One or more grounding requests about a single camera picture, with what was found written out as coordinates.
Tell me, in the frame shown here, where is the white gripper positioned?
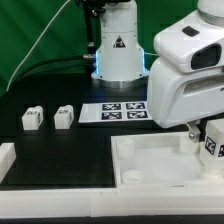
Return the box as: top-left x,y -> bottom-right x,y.
147,10 -> 224,142

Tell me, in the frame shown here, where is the white square tabletop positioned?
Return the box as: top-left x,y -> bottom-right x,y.
111,132 -> 224,187

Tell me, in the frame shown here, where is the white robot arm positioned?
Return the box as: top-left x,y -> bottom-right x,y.
92,0 -> 224,141

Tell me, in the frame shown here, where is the white obstacle fence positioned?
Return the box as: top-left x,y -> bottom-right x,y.
0,143 -> 224,219

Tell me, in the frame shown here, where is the paper sheet with four tags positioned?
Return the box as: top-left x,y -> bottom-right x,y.
79,101 -> 152,123

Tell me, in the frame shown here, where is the black cable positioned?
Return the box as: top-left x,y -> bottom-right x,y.
16,55 -> 98,81

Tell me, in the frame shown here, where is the white cable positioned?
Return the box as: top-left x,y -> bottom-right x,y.
5,0 -> 72,93

